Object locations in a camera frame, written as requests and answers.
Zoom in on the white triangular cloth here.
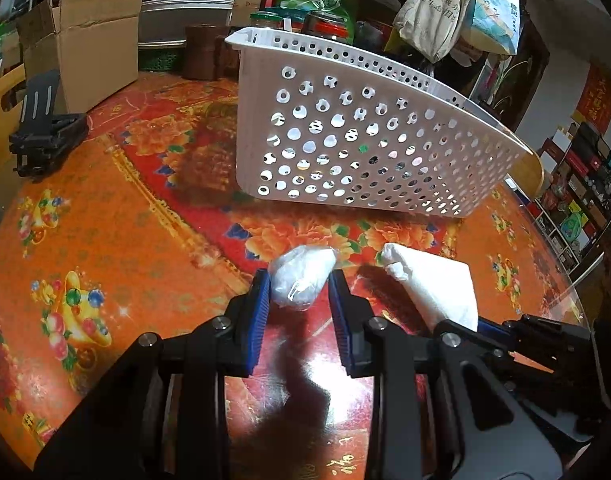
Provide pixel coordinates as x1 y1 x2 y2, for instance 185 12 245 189
381 243 479 332

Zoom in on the small white ball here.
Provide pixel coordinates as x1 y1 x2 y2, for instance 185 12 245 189
268 245 338 311

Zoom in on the goods display shelf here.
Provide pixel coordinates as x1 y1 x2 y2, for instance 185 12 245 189
529 122 611 276

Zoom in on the right wooden chair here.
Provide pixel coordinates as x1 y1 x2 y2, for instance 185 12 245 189
509 150 544 200

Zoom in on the wooden chair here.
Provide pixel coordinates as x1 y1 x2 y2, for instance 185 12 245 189
0 64 28 201
509 150 544 200

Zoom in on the white perforated plastic basket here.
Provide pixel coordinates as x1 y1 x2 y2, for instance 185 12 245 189
227 27 528 218

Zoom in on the left wooden chair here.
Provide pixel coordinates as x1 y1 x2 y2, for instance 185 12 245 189
0 64 28 201

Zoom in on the blue illustrated tote bag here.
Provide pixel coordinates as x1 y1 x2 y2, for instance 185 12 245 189
461 0 521 56

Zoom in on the brown cylindrical container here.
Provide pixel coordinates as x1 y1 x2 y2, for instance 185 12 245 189
182 24 229 81

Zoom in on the open cardboard box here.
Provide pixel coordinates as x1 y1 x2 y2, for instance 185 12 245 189
17 0 142 114

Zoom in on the beige canvas tote bag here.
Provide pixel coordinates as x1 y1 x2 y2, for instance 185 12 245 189
393 0 470 64

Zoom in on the red-lid pickle jar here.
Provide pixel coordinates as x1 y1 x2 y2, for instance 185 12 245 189
301 10 351 44

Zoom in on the red wall poster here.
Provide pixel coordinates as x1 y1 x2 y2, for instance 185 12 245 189
571 63 611 136

